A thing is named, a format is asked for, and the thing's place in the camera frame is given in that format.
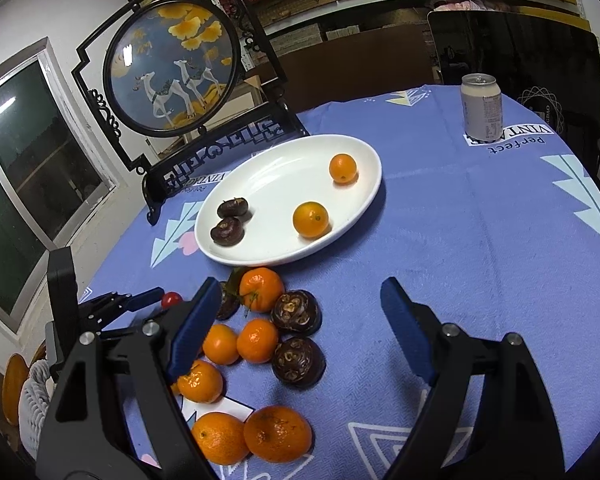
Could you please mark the small orange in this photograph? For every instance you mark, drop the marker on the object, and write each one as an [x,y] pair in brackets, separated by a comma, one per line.
[220,344]
[257,341]
[200,381]
[343,168]
[310,219]

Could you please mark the orange wooden disc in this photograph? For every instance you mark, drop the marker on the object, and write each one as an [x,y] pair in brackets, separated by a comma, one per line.
[14,385]

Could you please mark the red cherry tomato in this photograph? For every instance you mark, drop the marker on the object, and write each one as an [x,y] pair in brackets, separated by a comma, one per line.
[171,299]

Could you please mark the pink cloth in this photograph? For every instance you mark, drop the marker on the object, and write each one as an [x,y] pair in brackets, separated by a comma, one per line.
[470,5]

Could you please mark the black glossy board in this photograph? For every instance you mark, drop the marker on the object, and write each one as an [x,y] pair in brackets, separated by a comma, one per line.
[520,50]

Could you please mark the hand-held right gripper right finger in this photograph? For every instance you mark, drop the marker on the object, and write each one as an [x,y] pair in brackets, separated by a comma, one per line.
[405,325]

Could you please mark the silver drink can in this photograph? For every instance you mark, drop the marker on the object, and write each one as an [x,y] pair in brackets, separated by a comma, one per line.
[481,107]

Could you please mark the white framed window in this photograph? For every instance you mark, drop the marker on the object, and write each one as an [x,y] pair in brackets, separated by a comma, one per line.
[25,170]

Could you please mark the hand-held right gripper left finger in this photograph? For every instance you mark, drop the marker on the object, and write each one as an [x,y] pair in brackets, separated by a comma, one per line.
[192,330]

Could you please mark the brown board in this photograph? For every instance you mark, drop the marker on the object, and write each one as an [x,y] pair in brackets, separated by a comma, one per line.
[350,70]

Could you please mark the large orange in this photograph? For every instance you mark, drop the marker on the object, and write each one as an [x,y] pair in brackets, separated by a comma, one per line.
[277,434]
[219,437]

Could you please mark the blue printed tablecloth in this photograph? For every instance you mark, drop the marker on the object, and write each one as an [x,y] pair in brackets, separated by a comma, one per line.
[455,240]

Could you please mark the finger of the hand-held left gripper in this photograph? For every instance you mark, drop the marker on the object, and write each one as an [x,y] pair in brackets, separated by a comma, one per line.
[115,330]
[145,297]

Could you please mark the orange with green stem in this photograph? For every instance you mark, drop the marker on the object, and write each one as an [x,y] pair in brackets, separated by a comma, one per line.
[261,287]

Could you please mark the white wall shelf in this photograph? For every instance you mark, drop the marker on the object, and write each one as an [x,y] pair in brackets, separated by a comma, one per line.
[380,1]

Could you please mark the white wicker basket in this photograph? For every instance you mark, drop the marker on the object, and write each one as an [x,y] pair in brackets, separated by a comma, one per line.
[35,405]

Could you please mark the round deer painting table screen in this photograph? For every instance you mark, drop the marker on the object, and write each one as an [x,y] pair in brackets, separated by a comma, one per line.
[170,60]

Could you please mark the white oval plate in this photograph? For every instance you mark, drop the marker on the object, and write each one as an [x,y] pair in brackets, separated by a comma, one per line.
[280,175]

